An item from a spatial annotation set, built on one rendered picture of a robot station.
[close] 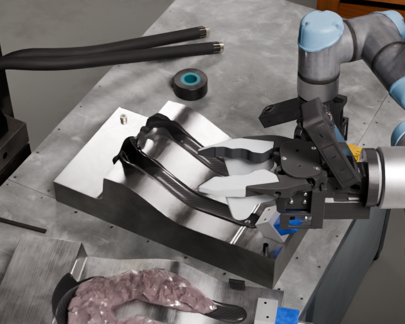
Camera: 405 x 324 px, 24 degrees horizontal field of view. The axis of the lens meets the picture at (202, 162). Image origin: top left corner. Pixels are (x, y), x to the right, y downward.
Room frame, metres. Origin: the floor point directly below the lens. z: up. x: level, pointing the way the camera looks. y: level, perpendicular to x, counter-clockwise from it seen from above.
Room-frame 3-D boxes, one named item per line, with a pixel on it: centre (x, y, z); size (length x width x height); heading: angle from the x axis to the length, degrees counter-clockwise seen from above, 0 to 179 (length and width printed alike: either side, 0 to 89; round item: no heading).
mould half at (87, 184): (1.33, 0.03, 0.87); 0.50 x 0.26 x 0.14; 62
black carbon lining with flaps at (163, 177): (1.32, 0.02, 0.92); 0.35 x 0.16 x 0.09; 62
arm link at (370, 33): (1.32, -0.31, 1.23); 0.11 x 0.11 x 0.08; 21
